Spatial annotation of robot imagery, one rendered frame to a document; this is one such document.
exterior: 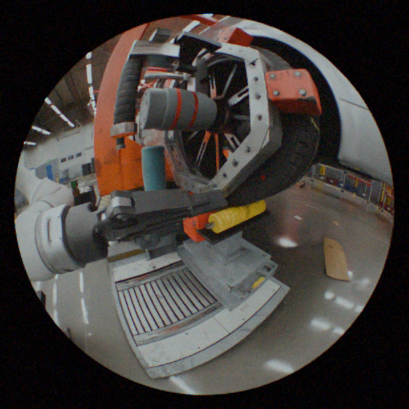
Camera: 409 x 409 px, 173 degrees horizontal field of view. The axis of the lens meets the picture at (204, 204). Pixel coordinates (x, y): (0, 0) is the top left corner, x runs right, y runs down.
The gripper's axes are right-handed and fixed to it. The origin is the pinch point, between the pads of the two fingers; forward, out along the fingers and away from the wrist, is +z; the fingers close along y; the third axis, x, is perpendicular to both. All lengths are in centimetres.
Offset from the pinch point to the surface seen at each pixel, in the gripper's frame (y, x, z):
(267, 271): -31, -34, 39
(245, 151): 5.9, 5.9, 9.5
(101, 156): -38, 53, -23
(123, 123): 7.2, 11.0, -11.4
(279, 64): 28.2, 19.7, 17.5
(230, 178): -1.0, 4.3, 9.3
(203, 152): -15.3, 25.9, 19.7
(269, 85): 19.5, 11.0, 9.2
